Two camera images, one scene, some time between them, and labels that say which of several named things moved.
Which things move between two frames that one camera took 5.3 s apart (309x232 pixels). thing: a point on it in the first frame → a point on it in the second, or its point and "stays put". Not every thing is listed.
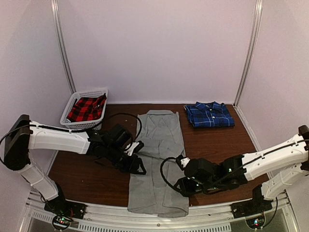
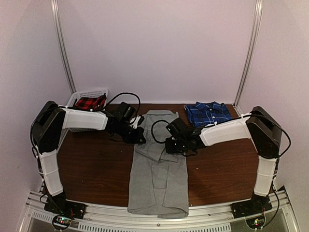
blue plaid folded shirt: (210, 114) stays put
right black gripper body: (189, 191) → (178, 148)
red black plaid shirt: (87, 108) stays put
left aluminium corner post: (54, 6) stays put
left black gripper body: (122, 164) → (130, 137)
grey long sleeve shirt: (161, 134) stays put
